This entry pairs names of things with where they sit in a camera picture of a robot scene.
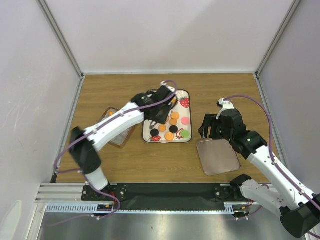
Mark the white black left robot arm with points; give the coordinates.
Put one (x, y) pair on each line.
(153, 105)

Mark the orange scalloped cookie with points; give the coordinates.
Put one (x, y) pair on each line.
(173, 122)
(162, 128)

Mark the orange scalloped cookie middle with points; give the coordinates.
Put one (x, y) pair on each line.
(173, 122)

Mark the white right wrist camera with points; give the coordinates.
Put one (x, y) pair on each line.
(223, 105)

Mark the black sandwich cookie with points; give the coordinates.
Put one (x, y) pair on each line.
(173, 129)
(154, 132)

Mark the steel slotted serving tongs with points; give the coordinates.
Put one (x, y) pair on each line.
(153, 124)

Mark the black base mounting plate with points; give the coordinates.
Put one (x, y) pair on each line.
(175, 193)

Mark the rose gold tin lid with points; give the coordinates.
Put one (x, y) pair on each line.
(217, 157)

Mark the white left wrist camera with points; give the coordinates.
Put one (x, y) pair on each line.
(166, 84)

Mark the orange dotted biscuit upper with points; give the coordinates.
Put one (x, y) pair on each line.
(175, 115)

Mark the black sandwich cookie right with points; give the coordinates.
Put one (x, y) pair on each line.
(173, 129)

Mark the aluminium frame post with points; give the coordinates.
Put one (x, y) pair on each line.
(45, 8)
(281, 30)

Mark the orange scalloped cookie lower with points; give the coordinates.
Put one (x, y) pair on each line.
(162, 128)

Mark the pink sandwich cookie right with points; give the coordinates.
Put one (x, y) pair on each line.
(185, 121)

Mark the green sandwich cookie lower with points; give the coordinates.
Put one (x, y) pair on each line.
(185, 134)

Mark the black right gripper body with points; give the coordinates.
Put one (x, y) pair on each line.
(216, 130)

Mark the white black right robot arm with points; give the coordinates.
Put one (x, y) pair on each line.
(297, 206)

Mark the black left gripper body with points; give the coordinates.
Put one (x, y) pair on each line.
(161, 116)

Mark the black sandwich cookie left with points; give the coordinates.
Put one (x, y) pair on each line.
(154, 132)

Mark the aluminium frame post left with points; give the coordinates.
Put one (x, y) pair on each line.
(45, 8)

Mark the white strawberry print tray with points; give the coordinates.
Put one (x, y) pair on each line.
(183, 107)

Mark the orange round dotted biscuit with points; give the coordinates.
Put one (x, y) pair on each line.
(169, 136)

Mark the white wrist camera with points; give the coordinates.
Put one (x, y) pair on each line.
(223, 105)
(166, 84)

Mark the aluminium frame post right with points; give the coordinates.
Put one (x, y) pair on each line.
(281, 30)

